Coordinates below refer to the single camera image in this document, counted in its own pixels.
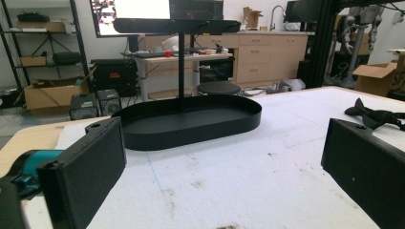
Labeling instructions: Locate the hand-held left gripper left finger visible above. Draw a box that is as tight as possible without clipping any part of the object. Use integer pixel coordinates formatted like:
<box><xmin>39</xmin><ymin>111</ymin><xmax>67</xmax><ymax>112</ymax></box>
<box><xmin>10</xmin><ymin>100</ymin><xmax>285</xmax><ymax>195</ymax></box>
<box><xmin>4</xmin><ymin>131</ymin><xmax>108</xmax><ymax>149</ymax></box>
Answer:
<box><xmin>36</xmin><ymin>116</ymin><xmax>127</xmax><ymax>229</ymax></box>

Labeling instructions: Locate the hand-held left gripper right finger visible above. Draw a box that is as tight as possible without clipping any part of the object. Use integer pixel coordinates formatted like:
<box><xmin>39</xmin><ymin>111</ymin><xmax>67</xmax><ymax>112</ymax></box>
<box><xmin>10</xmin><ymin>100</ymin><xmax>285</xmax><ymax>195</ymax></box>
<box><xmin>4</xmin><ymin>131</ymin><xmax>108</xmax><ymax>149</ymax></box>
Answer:
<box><xmin>320</xmin><ymin>117</ymin><xmax>405</xmax><ymax>229</ymax></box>

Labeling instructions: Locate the black bow tie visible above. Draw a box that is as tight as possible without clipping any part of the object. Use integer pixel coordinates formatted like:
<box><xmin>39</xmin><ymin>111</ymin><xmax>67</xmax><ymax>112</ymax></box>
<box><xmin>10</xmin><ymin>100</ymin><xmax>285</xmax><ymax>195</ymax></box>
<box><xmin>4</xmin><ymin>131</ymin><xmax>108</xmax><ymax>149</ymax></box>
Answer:
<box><xmin>344</xmin><ymin>97</ymin><xmax>405</xmax><ymax>132</ymax></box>

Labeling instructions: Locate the teal and black object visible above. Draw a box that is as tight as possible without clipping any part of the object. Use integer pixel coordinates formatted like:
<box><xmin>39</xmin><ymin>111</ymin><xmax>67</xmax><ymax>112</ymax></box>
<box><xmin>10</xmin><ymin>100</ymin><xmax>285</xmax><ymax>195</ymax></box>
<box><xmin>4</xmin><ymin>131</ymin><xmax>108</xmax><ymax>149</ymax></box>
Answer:
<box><xmin>0</xmin><ymin>149</ymin><xmax>65</xmax><ymax>201</ymax></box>

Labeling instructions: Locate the small black electronic box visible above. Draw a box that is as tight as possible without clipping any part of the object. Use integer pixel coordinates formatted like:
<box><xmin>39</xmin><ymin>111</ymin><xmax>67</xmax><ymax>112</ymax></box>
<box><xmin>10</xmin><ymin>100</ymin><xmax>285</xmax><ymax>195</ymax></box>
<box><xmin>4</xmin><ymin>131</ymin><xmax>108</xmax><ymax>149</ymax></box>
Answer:
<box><xmin>69</xmin><ymin>93</ymin><xmax>98</xmax><ymax>121</ymax></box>
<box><xmin>96</xmin><ymin>89</ymin><xmax>122</xmax><ymax>117</ymax></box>

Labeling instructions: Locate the large open cardboard box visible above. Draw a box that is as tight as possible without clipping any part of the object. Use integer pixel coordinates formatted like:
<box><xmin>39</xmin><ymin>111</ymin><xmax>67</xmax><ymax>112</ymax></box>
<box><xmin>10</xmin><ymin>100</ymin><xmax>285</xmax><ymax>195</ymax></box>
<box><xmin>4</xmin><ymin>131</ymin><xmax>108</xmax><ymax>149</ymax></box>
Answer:
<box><xmin>23</xmin><ymin>77</ymin><xmax>91</xmax><ymax>112</ymax></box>

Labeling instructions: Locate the open cardboard box with flaps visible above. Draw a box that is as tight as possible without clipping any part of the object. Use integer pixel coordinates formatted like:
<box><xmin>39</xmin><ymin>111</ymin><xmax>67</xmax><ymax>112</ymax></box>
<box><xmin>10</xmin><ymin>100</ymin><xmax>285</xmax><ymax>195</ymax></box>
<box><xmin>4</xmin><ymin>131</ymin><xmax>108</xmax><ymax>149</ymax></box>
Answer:
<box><xmin>352</xmin><ymin>62</ymin><xmax>399</xmax><ymax>97</ymax></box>

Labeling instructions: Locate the black equipment case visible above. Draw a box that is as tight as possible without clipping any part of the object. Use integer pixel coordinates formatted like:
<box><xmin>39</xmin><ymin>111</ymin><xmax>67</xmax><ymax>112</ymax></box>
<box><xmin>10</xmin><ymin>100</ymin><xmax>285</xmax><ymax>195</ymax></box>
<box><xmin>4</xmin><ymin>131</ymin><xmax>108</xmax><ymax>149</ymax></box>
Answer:
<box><xmin>90</xmin><ymin>58</ymin><xmax>140</xmax><ymax>97</ymax></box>

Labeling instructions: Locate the black bag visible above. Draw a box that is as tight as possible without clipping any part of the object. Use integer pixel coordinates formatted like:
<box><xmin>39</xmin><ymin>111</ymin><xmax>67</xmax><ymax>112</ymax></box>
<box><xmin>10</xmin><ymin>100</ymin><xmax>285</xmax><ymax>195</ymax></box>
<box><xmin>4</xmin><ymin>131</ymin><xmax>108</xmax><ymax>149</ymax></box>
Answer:
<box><xmin>52</xmin><ymin>52</ymin><xmax>83</xmax><ymax>66</ymax></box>

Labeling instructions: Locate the black two-tier tray stand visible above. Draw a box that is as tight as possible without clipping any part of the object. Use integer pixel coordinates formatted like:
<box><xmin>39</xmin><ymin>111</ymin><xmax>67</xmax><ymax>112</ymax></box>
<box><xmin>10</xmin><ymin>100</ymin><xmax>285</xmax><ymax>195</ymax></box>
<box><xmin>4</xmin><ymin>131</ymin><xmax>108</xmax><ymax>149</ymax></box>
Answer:
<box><xmin>112</xmin><ymin>17</ymin><xmax>263</xmax><ymax>152</ymax></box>

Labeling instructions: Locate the flat cardboard box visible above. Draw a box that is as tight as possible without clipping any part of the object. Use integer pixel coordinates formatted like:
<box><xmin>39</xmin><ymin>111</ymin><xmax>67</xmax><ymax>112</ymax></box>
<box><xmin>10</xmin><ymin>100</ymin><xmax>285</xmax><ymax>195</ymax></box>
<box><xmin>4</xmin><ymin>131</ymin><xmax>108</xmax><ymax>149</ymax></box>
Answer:
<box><xmin>19</xmin><ymin>55</ymin><xmax>48</xmax><ymax>68</ymax></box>

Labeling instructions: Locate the white foam mat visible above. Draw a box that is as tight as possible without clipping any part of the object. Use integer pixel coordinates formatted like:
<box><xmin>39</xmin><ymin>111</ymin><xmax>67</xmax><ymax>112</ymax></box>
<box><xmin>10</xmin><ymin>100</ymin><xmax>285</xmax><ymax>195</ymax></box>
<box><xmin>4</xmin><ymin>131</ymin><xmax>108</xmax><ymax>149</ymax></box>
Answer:
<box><xmin>22</xmin><ymin>85</ymin><xmax>405</xmax><ymax>229</ymax></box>

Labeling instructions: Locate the black metal shelf rack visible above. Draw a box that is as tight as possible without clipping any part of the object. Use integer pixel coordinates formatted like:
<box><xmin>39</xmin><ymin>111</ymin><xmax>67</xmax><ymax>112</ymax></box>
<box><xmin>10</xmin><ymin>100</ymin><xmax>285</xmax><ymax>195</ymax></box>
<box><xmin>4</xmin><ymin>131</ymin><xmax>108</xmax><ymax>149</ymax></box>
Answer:
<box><xmin>0</xmin><ymin>0</ymin><xmax>91</xmax><ymax>94</ymax></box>

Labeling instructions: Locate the grey robot on stand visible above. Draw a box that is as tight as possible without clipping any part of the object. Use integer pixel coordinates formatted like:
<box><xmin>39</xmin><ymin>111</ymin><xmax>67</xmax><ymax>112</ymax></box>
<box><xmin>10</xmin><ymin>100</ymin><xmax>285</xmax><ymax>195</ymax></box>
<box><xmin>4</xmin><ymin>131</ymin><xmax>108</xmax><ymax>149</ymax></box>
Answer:
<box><xmin>336</xmin><ymin>4</ymin><xmax>385</xmax><ymax>84</ymax></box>

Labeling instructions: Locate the white standing desk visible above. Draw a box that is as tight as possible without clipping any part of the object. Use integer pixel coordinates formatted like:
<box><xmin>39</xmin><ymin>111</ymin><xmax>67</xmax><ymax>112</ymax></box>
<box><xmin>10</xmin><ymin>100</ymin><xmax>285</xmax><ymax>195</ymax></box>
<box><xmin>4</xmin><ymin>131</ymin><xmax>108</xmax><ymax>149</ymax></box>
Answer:
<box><xmin>133</xmin><ymin>52</ymin><xmax>234</xmax><ymax>103</ymax></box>

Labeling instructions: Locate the light wooden cabinet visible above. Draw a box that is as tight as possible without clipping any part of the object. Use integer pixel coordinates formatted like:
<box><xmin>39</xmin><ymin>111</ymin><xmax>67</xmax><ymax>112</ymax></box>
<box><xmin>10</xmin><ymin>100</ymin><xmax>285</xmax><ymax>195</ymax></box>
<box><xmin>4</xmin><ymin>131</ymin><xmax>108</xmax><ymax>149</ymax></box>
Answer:
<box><xmin>142</xmin><ymin>31</ymin><xmax>309</xmax><ymax>86</ymax></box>

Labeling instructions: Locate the round black stool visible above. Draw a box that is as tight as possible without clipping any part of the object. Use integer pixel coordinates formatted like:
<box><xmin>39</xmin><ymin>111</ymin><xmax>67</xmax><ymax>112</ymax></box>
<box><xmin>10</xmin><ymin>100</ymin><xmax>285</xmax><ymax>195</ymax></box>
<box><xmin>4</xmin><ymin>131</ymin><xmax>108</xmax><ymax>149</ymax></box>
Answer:
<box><xmin>196</xmin><ymin>80</ymin><xmax>242</xmax><ymax>96</ymax></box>

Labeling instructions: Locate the dark computer monitor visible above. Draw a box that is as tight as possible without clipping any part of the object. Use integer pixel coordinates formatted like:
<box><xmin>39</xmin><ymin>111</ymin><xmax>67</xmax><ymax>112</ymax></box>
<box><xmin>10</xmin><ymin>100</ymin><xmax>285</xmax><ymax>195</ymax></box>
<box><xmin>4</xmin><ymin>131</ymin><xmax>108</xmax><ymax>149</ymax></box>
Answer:
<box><xmin>284</xmin><ymin>0</ymin><xmax>320</xmax><ymax>24</ymax></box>

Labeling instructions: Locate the metal sink faucet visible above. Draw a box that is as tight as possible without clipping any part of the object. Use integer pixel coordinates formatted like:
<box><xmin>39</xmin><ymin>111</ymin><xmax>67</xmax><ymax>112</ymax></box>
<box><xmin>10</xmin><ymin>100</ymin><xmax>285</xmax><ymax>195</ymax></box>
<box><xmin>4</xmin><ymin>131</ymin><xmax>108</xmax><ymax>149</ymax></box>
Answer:
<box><xmin>269</xmin><ymin>4</ymin><xmax>287</xmax><ymax>31</ymax></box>

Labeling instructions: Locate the small open cardboard box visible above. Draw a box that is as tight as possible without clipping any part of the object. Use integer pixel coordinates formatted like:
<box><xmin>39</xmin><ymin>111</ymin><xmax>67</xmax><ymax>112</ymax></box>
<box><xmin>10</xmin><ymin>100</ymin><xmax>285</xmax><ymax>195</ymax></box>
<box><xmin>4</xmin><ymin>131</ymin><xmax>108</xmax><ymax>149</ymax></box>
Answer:
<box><xmin>243</xmin><ymin>7</ymin><xmax>264</xmax><ymax>30</ymax></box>

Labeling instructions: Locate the black metal frame post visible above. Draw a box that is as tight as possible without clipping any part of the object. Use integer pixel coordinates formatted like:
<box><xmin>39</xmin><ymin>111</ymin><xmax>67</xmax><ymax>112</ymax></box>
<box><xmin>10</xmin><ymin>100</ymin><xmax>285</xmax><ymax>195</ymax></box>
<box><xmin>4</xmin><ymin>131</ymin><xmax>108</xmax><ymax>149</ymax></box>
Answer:
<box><xmin>309</xmin><ymin>0</ymin><xmax>339</xmax><ymax>90</ymax></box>

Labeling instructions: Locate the large wall monitor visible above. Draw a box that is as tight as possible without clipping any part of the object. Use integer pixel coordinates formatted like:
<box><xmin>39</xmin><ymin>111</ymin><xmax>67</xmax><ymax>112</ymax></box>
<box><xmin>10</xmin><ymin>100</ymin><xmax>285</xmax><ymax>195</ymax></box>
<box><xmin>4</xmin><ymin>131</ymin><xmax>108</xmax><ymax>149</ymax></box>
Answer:
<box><xmin>90</xmin><ymin>0</ymin><xmax>224</xmax><ymax>38</ymax></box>

